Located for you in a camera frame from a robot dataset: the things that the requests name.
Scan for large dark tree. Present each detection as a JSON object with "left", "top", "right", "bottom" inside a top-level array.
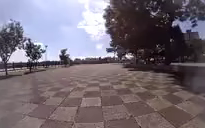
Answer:
[{"left": 102, "top": 0, "right": 205, "bottom": 67}]

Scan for dark wooden fence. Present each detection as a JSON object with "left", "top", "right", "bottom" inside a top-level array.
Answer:
[{"left": 0, "top": 60, "right": 64, "bottom": 73}]

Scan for grass strip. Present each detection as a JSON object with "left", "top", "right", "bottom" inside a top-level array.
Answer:
[{"left": 0, "top": 67, "right": 48, "bottom": 81}]

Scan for building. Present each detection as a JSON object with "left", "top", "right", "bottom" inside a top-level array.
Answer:
[{"left": 182, "top": 31, "right": 205, "bottom": 63}]

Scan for checkered stone tile pavement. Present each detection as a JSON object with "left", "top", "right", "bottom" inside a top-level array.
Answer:
[{"left": 0, "top": 63, "right": 205, "bottom": 128}]

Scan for distant buildings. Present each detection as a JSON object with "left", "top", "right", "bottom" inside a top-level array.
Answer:
[{"left": 70, "top": 56, "right": 120, "bottom": 65}]

